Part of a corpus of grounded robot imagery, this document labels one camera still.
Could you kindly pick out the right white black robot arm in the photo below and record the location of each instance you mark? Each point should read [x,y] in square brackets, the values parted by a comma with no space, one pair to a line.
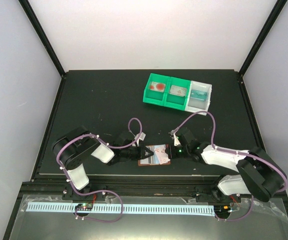
[256,172]

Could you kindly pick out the middle green plastic bin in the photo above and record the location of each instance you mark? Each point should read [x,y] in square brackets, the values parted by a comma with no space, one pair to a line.
[176,102]

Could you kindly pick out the card with red circles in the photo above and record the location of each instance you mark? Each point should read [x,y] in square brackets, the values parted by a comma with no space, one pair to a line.
[157,86]

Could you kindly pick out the black frame post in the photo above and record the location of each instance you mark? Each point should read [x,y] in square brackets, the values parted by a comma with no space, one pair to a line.
[269,23]
[26,6]

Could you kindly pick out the white card red flowers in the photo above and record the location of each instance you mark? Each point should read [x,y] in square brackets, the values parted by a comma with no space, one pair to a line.
[161,155]

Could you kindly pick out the teal VIP card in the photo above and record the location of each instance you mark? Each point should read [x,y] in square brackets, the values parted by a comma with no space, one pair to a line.
[197,94]

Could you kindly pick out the small circuit board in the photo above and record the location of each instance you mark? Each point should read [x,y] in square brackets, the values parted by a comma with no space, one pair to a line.
[223,209]
[84,207]

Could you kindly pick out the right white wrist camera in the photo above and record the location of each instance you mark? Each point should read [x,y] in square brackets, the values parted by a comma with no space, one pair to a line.
[175,137]

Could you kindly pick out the green plastic bin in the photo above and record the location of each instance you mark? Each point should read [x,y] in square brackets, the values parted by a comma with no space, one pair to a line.
[152,97]
[176,102]

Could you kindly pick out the white plastic bin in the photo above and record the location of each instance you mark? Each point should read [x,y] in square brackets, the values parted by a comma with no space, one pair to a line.
[195,105]

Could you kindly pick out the brown leather card holder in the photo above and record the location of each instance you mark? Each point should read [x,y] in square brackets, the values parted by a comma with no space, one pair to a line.
[152,162]

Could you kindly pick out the white slotted cable duct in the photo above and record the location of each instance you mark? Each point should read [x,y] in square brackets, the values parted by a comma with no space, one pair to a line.
[137,209]

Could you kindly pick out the right black frame post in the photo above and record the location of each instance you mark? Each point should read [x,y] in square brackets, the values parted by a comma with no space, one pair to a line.
[269,23]

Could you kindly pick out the right small circuit board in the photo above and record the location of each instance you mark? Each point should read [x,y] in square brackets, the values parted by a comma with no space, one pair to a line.
[223,209]

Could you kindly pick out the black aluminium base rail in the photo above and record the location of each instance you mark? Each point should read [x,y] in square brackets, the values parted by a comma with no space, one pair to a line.
[150,186]

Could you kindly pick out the pink white numbered card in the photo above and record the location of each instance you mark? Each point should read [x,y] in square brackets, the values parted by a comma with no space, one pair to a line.
[178,91]

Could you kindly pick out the left black frame post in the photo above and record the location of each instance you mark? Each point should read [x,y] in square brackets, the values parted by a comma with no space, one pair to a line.
[26,6]

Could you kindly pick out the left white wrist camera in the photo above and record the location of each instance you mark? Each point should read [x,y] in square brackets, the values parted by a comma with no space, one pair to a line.
[140,137]

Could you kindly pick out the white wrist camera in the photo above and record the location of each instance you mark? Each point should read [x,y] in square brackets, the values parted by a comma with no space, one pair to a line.
[175,137]
[140,137]

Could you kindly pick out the left small circuit board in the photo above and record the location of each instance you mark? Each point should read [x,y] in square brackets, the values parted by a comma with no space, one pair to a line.
[84,207]

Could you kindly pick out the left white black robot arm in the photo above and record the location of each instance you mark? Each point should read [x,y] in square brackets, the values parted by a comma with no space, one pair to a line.
[78,146]

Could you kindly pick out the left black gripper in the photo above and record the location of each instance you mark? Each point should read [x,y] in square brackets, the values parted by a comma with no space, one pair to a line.
[147,150]

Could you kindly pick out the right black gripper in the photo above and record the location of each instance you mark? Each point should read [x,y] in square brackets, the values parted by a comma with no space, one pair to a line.
[173,155]

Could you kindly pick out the left green plastic bin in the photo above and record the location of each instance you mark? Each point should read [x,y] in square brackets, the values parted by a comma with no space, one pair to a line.
[152,97]

